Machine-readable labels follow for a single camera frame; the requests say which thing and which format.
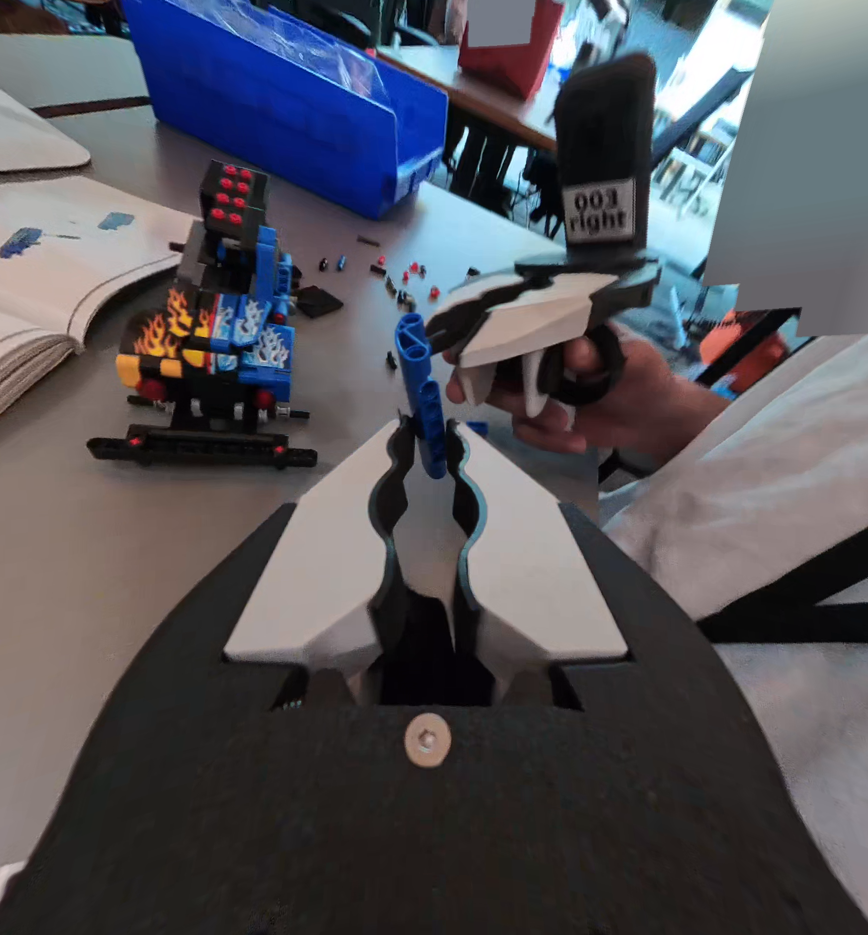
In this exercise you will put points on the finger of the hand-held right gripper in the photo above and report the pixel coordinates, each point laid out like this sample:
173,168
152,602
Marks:
536,283
529,329

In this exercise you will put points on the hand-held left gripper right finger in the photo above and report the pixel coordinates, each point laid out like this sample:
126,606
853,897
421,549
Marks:
536,577

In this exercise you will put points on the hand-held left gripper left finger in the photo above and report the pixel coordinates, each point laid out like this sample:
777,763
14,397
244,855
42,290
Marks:
317,577

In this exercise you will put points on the blue lego beam piece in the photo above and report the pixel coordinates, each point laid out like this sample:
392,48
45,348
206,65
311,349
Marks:
423,380

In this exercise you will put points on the person's right forearm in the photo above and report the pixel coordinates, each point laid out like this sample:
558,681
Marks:
704,416

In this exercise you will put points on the tiny blue lego piece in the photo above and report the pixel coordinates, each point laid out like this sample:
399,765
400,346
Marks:
478,427

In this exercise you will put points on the scattered small lego pins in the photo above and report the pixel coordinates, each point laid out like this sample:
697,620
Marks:
408,281

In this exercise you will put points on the black flat lego panel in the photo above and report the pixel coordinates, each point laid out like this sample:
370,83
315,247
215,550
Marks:
318,301

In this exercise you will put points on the blue flame lego truck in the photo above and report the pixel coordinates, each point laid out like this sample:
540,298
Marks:
215,343

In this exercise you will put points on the lego instruction booklet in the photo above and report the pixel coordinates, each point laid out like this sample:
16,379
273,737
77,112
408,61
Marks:
32,292

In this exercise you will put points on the person's right hand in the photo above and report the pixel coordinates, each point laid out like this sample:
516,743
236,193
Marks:
638,409

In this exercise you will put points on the red plastic bin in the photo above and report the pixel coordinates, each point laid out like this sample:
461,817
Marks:
514,69

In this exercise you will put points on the brown wooden table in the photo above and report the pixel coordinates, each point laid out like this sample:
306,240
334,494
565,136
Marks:
477,102

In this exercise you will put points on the orange and black object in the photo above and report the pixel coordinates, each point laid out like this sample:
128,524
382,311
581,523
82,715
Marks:
748,354

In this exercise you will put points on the clear plastic bag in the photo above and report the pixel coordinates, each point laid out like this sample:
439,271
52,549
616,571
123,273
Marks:
317,36

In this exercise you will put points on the blue plastic bin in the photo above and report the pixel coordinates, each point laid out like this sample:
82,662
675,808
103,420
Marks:
273,117

